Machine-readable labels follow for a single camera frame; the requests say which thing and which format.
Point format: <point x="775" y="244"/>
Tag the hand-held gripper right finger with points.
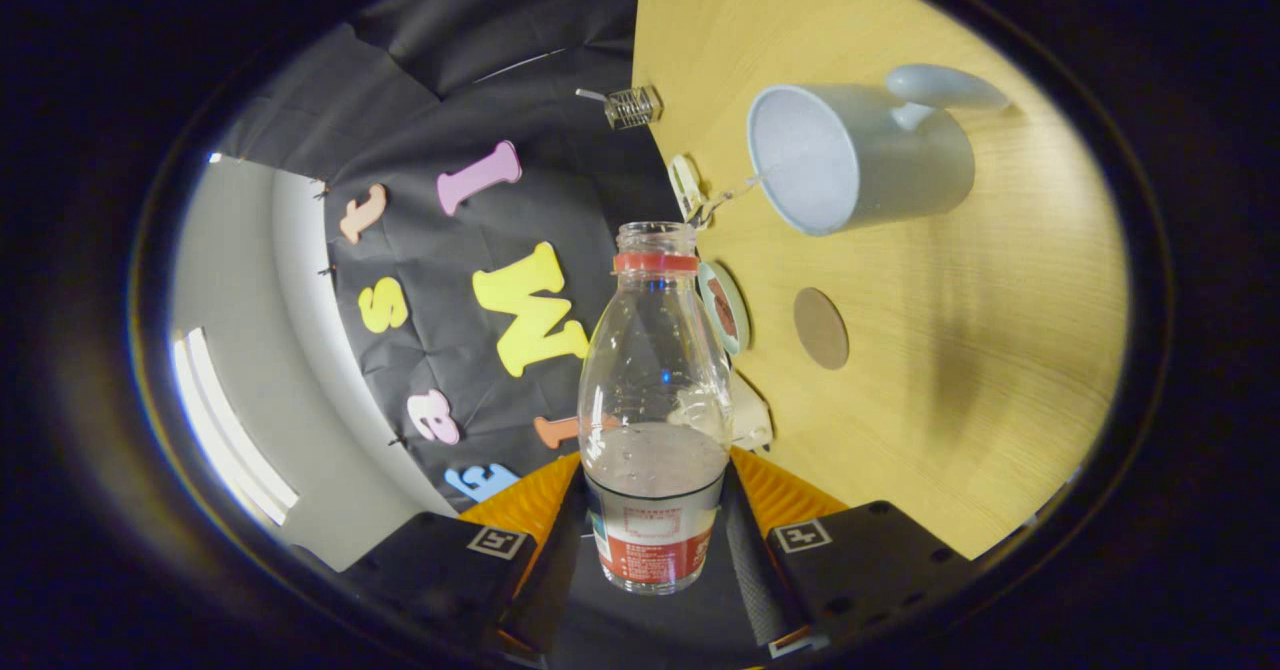
<point x="755" y="570"/>

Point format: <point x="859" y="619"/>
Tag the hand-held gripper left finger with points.
<point x="555" y="580"/>

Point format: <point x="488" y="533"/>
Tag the clear plastic juice bottle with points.
<point x="655" y="370"/>

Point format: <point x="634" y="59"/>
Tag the brown round coaster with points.
<point x="821" y="328"/>

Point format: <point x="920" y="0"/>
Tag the white cup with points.
<point x="900" y="160"/>

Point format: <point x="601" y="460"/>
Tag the white toaster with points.
<point x="755" y="420"/>

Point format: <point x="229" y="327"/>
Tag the red-brown meat piece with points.
<point x="728" y="326"/>
<point x="722" y="298"/>

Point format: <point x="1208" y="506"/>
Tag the pale green plate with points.
<point x="741" y="315"/>

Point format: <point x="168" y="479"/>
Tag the wooden table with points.
<point x="950" y="370"/>

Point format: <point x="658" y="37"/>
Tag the long ceiling light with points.
<point x="230" y="430"/>

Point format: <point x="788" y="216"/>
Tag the white food tray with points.
<point x="686" y="188"/>

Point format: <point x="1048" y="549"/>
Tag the white spoon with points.
<point x="592" y="95"/>

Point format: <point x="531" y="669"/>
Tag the black backdrop cloth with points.
<point x="420" y="100"/>

